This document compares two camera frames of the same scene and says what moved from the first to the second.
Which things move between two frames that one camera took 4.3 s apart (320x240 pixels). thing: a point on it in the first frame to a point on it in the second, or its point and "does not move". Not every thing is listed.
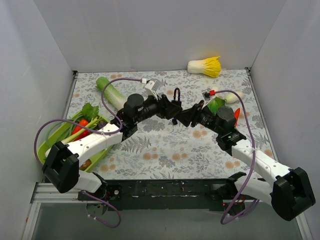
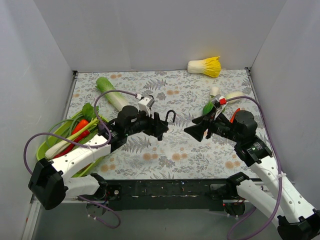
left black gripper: x=164 y=106 to x=155 y=125
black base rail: x=137 y=194 does not move
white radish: x=231 y=97 does not move
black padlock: x=179 y=102 to x=165 y=124
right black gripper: x=196 y=114 to x=207 y=126
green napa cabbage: x=113 y=96 does not move
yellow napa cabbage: x=210 y=66 does not move
